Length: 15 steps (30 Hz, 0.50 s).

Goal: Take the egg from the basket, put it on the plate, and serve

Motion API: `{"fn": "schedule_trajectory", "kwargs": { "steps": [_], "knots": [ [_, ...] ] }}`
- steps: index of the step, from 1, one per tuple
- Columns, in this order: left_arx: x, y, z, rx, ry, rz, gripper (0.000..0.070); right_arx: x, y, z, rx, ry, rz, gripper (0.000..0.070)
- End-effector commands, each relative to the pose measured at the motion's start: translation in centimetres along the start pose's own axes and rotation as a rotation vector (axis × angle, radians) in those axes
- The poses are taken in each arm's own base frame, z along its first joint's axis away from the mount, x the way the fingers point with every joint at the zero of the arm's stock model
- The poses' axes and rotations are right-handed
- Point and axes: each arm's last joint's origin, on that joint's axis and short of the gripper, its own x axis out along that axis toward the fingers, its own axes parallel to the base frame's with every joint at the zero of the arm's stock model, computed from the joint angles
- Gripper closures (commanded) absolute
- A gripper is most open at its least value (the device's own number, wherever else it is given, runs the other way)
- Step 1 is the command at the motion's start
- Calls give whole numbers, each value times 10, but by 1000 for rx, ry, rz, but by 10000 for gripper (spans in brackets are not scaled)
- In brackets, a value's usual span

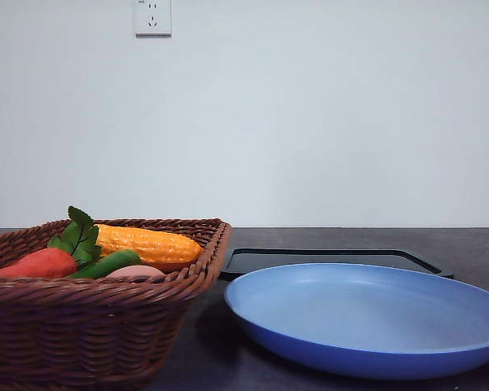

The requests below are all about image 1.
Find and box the brown egg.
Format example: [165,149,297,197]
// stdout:
[106,265,167,278]

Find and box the blue plate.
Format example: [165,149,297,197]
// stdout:
[224,263,489,380]

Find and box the brown wicker basket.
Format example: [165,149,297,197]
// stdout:
[0,219,232,391]

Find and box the black tray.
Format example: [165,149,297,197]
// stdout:
[220,248,455,281]

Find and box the yellow toy corn cob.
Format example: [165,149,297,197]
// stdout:
[96,224,205,264]

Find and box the green toy pepper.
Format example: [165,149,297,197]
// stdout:
[70,249,142,279]

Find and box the orange toy carrot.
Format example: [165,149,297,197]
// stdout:
[0,248,77,278]

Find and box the white wall socket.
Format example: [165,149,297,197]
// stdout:
[134,0,173,38]

